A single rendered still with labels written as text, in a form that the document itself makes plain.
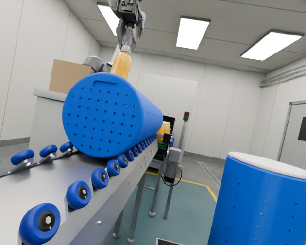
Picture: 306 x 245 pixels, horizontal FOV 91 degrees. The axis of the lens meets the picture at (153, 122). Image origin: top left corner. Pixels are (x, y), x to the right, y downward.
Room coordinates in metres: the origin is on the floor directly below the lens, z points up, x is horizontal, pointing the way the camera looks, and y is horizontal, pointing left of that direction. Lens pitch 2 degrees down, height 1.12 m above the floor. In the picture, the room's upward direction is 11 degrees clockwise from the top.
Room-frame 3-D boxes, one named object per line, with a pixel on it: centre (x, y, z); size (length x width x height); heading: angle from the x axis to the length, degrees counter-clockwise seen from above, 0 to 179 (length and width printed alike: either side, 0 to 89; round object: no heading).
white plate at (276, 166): (0.59, -0.47, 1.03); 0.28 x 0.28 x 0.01
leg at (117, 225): (1.32, 0.13, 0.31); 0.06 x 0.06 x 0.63; 82
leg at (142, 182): (1.31, -0.01, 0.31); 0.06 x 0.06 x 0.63; 82
